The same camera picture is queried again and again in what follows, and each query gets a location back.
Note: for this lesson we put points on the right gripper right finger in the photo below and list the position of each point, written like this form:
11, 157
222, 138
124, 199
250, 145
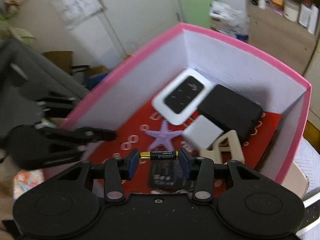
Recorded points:
200, 170

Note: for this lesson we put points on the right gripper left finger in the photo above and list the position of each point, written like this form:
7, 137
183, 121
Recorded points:
117, 170

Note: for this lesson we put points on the black phone battery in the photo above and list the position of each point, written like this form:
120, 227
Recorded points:
167, 175

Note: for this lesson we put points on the white charger cube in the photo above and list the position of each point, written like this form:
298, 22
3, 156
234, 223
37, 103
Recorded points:
202, 133

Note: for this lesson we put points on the AA battery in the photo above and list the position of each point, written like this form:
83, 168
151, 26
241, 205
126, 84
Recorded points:
159, 155

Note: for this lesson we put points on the beige plastic clip holder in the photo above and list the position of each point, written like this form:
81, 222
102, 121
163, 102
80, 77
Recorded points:
228, 142

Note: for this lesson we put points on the purple starfish toy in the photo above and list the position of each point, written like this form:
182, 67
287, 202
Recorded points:
163, 137

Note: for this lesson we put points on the black power bank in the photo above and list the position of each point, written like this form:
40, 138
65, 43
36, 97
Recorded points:
231, 111

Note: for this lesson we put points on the white portable wifi router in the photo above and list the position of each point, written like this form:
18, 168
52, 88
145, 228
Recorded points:
177, 101

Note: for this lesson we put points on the pink storage box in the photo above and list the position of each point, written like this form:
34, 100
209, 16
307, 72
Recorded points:
180, 67

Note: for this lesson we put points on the rose gold square tin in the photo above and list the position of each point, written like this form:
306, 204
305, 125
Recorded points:
296, 181

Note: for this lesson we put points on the red glasses cloth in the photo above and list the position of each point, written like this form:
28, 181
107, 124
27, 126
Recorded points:
132, 135

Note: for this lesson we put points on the cardboard box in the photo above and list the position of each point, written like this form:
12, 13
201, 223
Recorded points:
62, 59

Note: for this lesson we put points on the white plastic bag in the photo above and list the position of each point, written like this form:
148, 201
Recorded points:
74, 12

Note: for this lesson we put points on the white paper pack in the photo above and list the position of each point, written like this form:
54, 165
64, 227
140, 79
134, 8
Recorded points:
229, 21

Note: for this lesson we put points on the wooden bookshelf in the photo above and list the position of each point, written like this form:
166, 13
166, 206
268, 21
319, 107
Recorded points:
286, 40

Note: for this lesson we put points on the green folding board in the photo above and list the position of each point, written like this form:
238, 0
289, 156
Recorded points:
196, 12

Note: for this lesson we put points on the white jar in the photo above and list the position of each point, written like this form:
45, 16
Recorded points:
291, 10

